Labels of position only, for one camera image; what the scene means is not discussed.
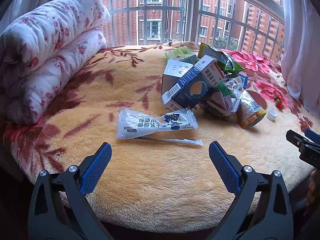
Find red green toy car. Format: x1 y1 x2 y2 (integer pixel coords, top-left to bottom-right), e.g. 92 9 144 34
274 93 285 111

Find orange drink pouch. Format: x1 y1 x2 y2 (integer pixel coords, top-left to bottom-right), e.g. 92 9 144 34
236 90 266 129

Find blue white medicine box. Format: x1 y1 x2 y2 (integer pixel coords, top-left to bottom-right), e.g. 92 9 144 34
162 55 224 111

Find green medicine box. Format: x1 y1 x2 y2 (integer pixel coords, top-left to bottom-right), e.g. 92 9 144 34
165 46 198 64

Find person's right hand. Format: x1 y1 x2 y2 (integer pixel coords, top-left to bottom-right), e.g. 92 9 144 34
305 170 319 206

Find white bottle cap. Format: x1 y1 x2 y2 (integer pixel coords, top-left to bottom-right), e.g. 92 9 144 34
266 109 277 121

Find clear straw wrapper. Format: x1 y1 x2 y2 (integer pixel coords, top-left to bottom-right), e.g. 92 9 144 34
137 137 203 146

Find sheer white right curtain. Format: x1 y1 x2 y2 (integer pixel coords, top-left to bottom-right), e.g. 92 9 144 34
281 0 319 117

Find small blue carton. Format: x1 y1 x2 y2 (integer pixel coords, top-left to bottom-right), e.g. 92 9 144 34
234 73 248 89

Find crumpled white green packaging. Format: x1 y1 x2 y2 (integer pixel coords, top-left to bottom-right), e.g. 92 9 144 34
202 77 245 118

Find floral plush bed blanket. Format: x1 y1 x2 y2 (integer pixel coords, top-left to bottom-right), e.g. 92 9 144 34
1 42 319 233

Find green snack bag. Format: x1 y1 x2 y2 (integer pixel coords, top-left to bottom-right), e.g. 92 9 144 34
198 43 244 75

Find silver grey square box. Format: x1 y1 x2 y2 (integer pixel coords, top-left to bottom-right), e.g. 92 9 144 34
161 59 193 95

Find white blue plastic wrapper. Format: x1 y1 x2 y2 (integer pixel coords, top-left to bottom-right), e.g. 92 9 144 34
116 107 198 139

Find rolled floral white quilt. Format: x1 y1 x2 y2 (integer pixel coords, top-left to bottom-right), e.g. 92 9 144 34
1 0 110 125

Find metal window frame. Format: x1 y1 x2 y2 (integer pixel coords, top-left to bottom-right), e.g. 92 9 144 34
49 0 287 63

